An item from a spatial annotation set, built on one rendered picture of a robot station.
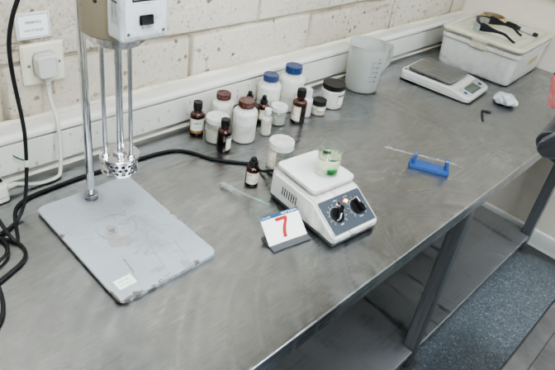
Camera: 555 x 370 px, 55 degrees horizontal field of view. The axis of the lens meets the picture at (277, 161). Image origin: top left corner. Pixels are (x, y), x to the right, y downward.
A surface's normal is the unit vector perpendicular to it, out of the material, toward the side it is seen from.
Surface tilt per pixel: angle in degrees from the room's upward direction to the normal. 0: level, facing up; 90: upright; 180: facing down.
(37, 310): 0
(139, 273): 0
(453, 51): 93
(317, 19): 90
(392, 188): 0
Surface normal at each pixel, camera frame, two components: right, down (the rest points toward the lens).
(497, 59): -0.66, 0.37
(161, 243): 0.14, -0.84
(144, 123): 0.70, 0.46
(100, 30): -0.13, 0.52
